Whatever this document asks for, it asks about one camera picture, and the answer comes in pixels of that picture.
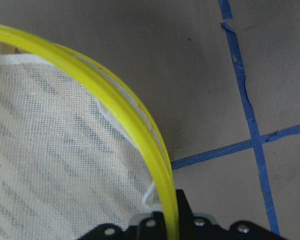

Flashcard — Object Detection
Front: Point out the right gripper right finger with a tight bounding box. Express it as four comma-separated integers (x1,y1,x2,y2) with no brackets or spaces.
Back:
176,189,284,240

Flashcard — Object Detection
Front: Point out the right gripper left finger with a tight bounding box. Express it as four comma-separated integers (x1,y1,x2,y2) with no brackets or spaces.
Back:
80,211,165,240

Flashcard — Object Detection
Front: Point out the yellow steamer layer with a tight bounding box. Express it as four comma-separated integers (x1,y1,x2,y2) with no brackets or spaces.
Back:
0,24,181,240

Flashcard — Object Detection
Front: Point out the white mesh steamer cloth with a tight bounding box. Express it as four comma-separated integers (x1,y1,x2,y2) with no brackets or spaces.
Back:
0,54,162,240

